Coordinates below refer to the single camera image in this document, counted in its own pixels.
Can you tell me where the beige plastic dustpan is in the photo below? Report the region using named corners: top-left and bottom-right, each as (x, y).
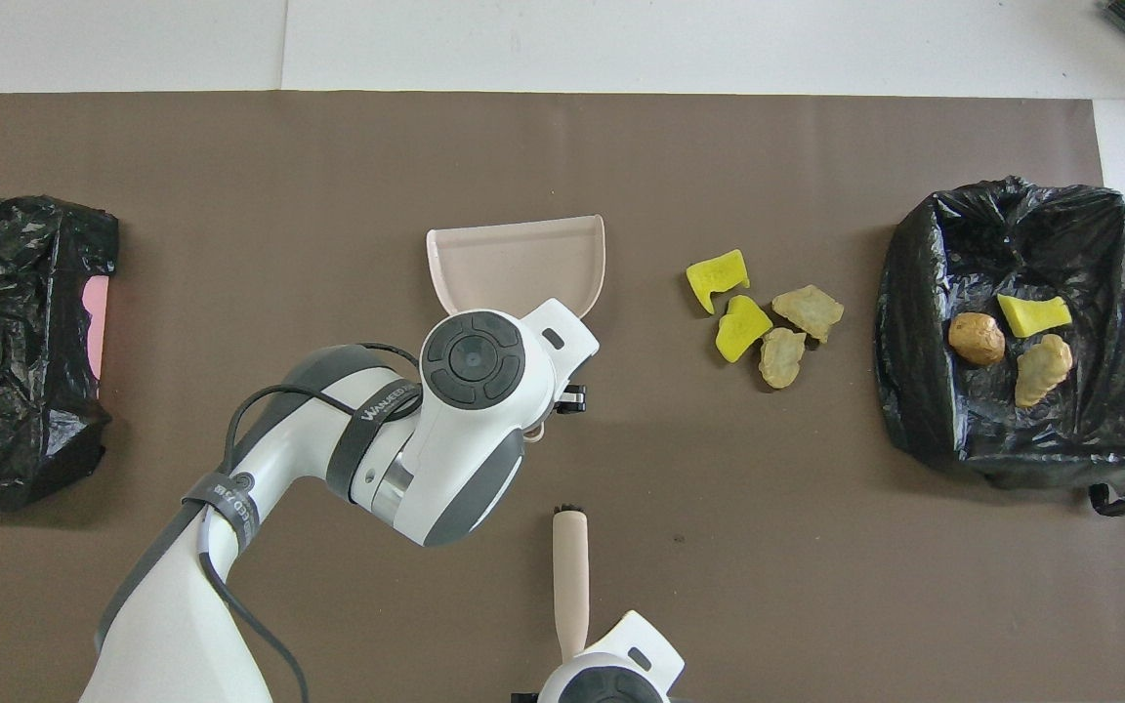
top-left (426, 215), bottom-right (606, 442)

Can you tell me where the beige hand brush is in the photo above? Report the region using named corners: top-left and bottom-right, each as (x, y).
top-left (551, 504), bottom-right (590, 660)

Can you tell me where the yellow sponge chunk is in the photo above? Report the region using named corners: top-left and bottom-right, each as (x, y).
top-left (715, 294), bottom-right (774, 364)

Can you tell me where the notched yellow sponge piece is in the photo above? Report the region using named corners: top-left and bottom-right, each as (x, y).
top-left (686, 249), bottom-right (751, 315)

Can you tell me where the pale trash piece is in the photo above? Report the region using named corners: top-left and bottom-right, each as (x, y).
top-left (771, 284), bottom-right (846, 344)
top-left (1014, 334), bottom-right (1074, 408)
top-left (758, 327), bottom-right (808, 391)

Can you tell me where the brown bread roll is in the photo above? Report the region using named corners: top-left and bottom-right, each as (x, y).
top-left (947, 311), bottom-right (1007, 367)

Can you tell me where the yellow sponge wedge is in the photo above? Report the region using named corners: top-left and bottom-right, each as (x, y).
top-left (997, 293), bottom-right (1073, 339)

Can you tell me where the black-bagged open bin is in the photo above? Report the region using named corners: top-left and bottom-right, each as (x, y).
top-left (875, 176), bottom-right (1125, 517)

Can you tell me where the black-bagged pink bin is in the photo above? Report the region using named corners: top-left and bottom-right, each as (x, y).
top-left (0, 195), bottom-right (120, 512)

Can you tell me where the brown table mat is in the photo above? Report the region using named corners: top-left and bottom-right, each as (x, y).
top-left (0, 92), bottom-right (1125, 703)

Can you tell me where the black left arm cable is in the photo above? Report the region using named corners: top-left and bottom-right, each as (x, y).
top-left (196, 342), bottom-right (427, 703)

